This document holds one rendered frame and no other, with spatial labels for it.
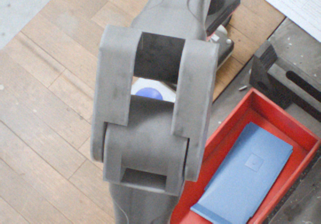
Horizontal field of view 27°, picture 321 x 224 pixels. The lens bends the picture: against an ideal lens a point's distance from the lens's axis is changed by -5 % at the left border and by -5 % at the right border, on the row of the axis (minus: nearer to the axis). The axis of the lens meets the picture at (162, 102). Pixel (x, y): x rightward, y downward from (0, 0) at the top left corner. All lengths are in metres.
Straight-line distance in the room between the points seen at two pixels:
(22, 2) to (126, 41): 1.64
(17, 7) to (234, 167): 1.35
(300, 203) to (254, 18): 0.29
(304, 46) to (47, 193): 0.43
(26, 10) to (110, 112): 1.61
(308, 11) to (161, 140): 0.54
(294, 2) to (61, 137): 0.40
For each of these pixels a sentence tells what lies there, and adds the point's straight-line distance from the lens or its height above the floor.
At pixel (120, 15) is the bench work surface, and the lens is 1.03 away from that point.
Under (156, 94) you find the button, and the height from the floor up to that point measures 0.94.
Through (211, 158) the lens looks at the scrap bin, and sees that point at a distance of 0.93.
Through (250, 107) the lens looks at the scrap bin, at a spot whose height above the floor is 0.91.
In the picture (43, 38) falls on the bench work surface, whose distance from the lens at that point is 1.03.
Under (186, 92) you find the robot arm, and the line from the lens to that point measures 0.53.
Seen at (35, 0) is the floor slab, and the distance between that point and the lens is 2.16.
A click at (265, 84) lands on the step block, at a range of 0.95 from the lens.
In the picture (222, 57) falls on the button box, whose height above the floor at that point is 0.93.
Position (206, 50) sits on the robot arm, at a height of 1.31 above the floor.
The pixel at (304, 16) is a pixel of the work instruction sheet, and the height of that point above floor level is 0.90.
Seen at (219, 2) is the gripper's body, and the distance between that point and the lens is 0.83.
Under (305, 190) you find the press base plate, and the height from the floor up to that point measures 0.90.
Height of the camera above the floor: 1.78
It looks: 67 degrees down
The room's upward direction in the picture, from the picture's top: 5 degrees counter-clockwise
